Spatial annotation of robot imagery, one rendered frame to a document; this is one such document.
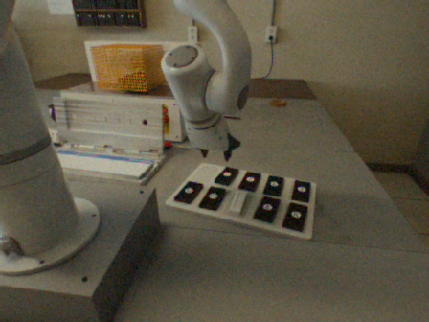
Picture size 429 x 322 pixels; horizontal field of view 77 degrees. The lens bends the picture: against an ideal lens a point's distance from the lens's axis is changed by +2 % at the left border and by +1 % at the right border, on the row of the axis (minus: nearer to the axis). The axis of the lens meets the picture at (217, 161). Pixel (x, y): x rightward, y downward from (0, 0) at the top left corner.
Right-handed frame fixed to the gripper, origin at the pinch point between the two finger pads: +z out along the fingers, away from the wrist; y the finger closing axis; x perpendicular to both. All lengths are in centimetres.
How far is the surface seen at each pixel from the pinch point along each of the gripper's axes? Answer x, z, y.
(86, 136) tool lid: 4, 11, -57
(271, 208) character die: -9.3, 8.7, 17.2
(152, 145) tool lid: 6.6, 13.8, -29.8
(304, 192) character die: 0.2, 14.9, 24.9
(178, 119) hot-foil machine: 24.4, 20.3, -28.7
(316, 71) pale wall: 169, 119, 19
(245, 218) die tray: -14.1, 7.1, 11.4
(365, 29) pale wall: 194, 94, 51
